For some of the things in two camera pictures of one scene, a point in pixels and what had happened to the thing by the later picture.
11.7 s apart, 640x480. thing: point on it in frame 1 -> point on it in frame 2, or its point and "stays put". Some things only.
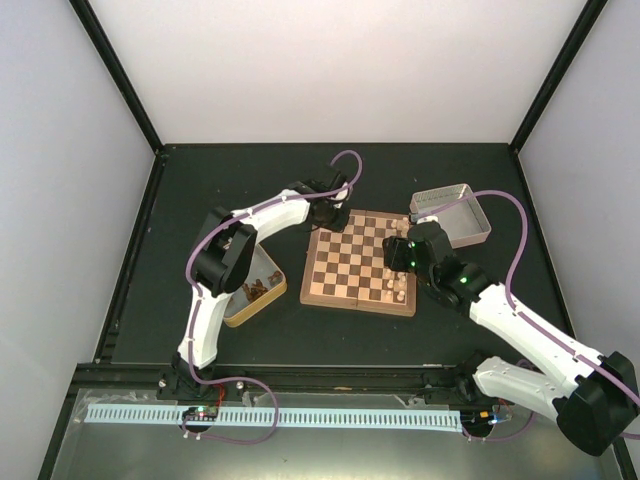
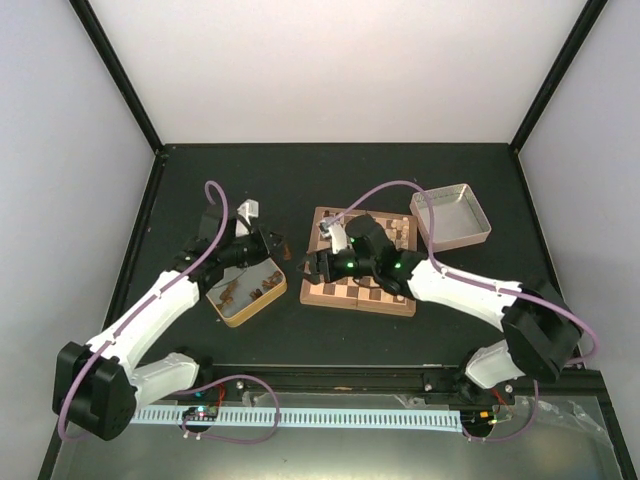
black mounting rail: x=387 y=382 stays put
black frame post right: x=581 y=30 stays put
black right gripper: x=393 y=255 -> x=325 y=256
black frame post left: x=92 y=22 stays put
